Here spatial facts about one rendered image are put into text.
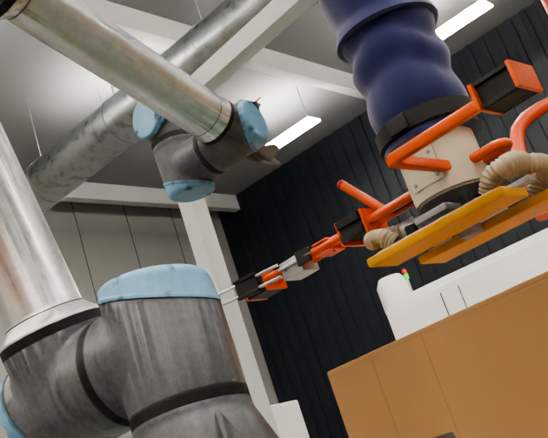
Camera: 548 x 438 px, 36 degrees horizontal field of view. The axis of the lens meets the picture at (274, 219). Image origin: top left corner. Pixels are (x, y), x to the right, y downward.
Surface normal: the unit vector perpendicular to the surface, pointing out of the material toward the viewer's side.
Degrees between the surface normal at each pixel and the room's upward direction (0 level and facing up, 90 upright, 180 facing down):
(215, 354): 86
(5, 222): 96
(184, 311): 86
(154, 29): 90
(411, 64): 73
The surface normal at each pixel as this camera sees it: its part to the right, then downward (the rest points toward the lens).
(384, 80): -0.75, -0.21
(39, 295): 0.23, -0.26
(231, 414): 0.40, -0.75
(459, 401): -0.71, 0.01
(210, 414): 0.16, -0.73
